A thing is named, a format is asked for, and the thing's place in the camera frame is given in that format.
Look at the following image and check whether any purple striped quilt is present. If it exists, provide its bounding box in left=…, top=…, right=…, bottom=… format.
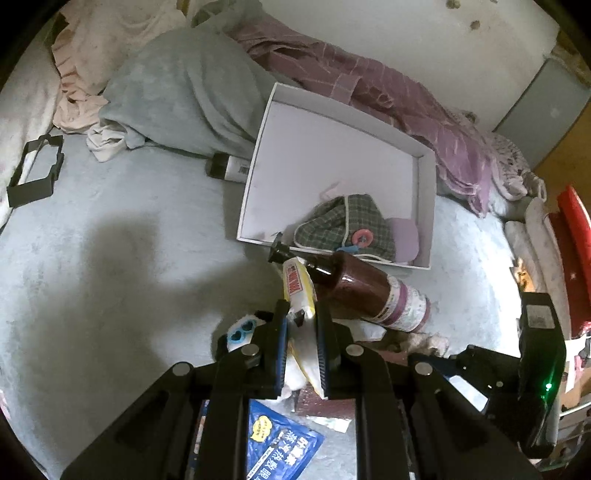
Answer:
left=231, top=21, right=495, bottom=217

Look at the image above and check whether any black plastic frame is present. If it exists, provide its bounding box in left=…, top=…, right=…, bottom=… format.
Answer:
left=7, top=134, right=65, bottom=208

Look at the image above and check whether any white floral cloth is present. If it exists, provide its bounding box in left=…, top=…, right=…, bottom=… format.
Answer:
left=485, top=131, right=548, bottom=201

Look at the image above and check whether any grey cabinet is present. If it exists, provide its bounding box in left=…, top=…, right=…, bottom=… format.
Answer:
left=494, top=58, right=587, bottom=167

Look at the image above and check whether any purple soft pouch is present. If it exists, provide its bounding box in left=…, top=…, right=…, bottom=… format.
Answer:
left=388, top=217, right=421, bottom=264

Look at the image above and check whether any cream fluffy cloth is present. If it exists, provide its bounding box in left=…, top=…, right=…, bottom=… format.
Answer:
left=383, top=332, right=451, bottom=356

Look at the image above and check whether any red plastic object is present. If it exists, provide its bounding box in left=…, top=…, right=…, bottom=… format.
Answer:
left=556, top=185, right=591, bottom=333

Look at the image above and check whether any brown pump bottle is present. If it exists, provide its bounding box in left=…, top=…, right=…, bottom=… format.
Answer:
left=269, top=233, right=432, bottom=334

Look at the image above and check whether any white padded cushion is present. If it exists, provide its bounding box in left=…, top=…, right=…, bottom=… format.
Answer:
left=503, top=198, right=573, bottom=315

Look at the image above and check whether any green plaid cloth pouch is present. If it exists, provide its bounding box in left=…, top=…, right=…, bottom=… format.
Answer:
left=293, top=194, right=398, bottom=263

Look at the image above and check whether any shallow white cardboard box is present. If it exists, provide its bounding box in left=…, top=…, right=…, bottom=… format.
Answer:
left=236, top=82, right=437, bottom=270

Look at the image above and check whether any blue eye mask packet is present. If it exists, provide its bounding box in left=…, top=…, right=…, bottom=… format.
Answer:
left=196, top=399, right=324, bottom=480

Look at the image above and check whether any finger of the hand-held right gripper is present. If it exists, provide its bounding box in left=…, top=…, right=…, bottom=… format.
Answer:
left=409, top=351, right=485, bottom=409

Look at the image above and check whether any pale blue bed sheet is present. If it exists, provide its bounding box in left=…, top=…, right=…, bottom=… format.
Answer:
left=0, top=46, right=527, bottom=480

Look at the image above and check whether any small white cloth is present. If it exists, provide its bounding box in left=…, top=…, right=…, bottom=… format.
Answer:
left=86, top=121, right=127, bottom=162

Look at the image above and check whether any plush toy with blue glasses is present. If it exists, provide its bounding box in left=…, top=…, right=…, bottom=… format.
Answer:
left=217, top=310, right=278, bottom=356

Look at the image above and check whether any grey-green fleece blanket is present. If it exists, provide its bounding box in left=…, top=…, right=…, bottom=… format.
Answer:
left=99, top=30, right=296, bottom=160

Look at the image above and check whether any pink crumpled cloth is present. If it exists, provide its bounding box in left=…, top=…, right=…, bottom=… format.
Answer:
left=51, top=0, right=195, bottom=134

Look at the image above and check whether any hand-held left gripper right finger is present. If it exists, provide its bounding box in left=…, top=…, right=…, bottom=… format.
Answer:
left=314, top=302, right=543, bottom=480

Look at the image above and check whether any dark red packet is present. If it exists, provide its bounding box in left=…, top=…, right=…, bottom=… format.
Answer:
left=295, top=388, right=356, bottom=418

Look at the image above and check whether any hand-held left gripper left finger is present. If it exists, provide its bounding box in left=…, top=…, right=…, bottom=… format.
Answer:
left=60, top=299, right=289, bottom=480

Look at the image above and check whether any white tube with black cap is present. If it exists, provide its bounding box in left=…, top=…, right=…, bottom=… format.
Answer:
left=206, top=154, right=252, bottom=183

